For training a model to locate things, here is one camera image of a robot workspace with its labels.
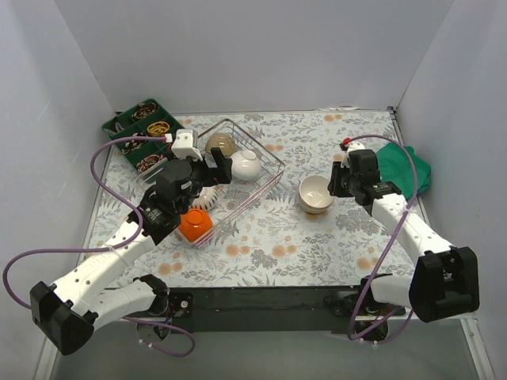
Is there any white round bowl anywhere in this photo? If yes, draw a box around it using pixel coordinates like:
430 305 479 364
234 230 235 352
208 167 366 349
231 150 261 181

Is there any beige floral bowl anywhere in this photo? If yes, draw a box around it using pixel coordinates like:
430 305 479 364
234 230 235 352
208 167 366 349
298 175 334 207

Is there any tan brown bowl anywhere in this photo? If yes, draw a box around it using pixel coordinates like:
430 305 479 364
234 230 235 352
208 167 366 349
205 132 237 158

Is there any pale green rimmed bowl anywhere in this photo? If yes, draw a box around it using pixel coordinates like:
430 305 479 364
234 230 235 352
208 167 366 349
299 199 330 215

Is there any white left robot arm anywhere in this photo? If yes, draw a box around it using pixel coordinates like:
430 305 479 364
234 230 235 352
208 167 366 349
29 148 232 355

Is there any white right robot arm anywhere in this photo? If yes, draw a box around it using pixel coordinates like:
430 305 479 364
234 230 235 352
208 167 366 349
328 148 480 322

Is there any white black striped bowl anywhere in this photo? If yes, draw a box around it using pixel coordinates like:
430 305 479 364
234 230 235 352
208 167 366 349
192 187 218 211

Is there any green cloth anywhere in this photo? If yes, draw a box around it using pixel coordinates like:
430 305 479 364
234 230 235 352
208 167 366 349
376 142 432 200

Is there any pink rose rolled tie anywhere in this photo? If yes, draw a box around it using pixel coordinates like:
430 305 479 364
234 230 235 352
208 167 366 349
135 154 165 173

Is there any orange bowl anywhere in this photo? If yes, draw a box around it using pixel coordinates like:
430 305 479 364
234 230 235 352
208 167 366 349
177 208 213 242

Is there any yellow rolled tie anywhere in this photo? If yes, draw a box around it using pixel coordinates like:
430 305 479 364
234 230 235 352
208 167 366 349
147 120 170 137

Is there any black white floral tie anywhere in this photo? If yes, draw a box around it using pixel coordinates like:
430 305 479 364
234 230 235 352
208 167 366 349
120 132 147 155

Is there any green divided organizer tray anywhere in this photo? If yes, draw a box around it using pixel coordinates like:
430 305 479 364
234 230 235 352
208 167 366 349
101 98 184 170

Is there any brown patterned rolled tie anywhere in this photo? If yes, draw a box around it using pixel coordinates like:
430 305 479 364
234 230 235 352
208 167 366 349
132 101 158 121

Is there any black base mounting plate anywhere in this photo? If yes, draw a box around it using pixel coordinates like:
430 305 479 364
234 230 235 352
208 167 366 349
167 285 360 334

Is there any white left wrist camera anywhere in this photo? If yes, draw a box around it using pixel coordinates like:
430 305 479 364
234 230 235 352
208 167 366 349
163 129 202 161

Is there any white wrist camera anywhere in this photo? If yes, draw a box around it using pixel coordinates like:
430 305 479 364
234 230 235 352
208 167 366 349
340 138 365 168
163 129 202 161

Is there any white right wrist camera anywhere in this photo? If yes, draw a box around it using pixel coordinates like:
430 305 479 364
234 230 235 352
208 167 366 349
340 138 365 168

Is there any aluminium frame rail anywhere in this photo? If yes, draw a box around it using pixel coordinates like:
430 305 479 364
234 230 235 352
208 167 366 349
33 338 59 380

